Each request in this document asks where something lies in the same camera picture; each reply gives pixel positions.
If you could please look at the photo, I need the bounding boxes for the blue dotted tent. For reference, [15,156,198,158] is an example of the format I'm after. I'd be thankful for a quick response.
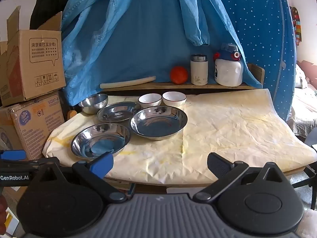
[213,0,296,122]

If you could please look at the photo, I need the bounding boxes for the white thermos flask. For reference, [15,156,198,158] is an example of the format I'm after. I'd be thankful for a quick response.
[190,54,208,86]

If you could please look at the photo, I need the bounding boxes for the pale bedding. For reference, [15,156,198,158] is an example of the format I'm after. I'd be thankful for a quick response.
[288,62,317,137]

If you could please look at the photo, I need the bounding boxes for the open cardboard box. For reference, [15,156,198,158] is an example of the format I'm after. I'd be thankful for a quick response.
[0,6,67,107]

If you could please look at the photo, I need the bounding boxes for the printed cardboard box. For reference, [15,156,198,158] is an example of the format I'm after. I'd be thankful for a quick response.
[0,92,65,160]

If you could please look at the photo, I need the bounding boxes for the white paper roll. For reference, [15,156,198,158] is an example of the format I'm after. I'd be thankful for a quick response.
[100,76,156,89]

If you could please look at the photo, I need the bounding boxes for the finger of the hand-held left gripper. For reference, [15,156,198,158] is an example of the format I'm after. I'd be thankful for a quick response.
[0,150,27,161]
[0,157,60,173]

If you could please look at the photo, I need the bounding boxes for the medium steel plate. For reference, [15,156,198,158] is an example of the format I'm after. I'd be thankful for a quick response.
[71,123,131,159]

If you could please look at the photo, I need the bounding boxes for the white bowl with red rim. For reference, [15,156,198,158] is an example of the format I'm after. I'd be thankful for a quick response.
[138,93,162,109]
[162,91,187,107]

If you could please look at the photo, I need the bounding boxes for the cream table cover sheet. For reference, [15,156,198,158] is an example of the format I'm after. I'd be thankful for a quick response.
[43,88,317,186]

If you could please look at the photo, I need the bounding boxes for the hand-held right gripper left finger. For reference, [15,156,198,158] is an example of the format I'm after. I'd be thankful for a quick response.
[30,151,128,204]

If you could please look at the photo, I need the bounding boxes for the black hanging garment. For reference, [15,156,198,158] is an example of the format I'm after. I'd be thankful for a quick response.
[31,0,82,28]

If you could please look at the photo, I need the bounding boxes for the orange fruit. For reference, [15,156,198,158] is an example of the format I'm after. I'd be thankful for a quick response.
[170,66,189,84]

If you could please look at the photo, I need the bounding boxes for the small steel bowl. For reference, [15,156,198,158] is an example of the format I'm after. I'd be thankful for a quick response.
[78,94,109,115]

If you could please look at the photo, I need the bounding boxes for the black metal stand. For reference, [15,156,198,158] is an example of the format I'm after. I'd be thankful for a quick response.
[290,129,317,211]

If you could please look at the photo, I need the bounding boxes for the colourful striped cloth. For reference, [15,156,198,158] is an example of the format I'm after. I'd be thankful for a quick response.
[290,6,303,46]

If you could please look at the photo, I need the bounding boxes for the small steel plate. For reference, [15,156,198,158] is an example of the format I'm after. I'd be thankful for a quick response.
[97,101,141,123]

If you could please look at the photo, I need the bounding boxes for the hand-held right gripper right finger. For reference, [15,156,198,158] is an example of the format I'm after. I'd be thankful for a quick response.
[193,152,289,204]

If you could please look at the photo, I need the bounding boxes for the white water bottle blue lid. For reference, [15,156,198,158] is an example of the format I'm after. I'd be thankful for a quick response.
[213,43,243,87]

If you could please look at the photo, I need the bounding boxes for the light blue jacket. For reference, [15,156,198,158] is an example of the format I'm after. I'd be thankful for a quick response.
[61,0,248,107]

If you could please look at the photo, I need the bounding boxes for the wooden board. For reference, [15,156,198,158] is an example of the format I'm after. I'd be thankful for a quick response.
[101,81,255,91]

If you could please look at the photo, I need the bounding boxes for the large steel plate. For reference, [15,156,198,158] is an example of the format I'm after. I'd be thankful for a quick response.
[130,106,188,141]

